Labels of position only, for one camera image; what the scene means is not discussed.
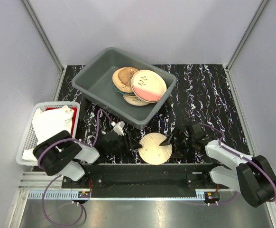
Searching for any pink and cream plate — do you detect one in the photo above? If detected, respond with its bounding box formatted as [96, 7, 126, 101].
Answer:
[131, 70, 167, 103]

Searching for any teal embossed plate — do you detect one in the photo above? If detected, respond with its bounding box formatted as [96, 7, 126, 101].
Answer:
[113, 84, 126, 94]

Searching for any cream leaf pattern plate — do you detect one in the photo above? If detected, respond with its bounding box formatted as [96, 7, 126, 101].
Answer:
[112, 68, 133, 94]

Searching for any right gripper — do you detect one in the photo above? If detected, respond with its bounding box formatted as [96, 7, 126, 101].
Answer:
[159, 128, 194, 161]

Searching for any beige wooden round plate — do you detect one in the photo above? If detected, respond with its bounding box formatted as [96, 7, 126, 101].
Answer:
[138, 133, 173, 165]

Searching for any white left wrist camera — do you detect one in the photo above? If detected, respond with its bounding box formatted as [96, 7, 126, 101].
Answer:
[111, 121, 125, 136]

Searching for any dark transparent glass plate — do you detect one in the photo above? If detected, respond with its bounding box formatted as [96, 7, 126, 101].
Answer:
[118, 67, 138, 86]

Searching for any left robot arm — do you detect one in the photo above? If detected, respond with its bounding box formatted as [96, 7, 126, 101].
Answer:
[33, 130, 142, 188]

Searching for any grey plastic bin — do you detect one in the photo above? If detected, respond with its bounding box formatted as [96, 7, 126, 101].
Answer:
[72, 47, 177, 130]

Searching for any white plastic basket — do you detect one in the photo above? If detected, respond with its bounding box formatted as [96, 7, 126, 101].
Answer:
[16, 101, 80, 166]

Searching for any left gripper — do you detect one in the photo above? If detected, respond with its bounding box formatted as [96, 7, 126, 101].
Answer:
[106, 132, 142, 155]

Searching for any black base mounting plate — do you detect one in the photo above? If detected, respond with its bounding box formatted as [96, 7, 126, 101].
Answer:
[62, 164, 217, 200]

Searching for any white cloth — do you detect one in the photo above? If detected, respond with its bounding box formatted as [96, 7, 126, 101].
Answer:
[16, 102, 80, 166]

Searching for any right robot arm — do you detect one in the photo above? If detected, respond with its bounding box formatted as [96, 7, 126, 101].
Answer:
[159, 122, 276, 208]

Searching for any cream and blue plate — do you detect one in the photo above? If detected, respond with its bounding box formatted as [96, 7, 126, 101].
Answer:
[123, 94, 149, 106]

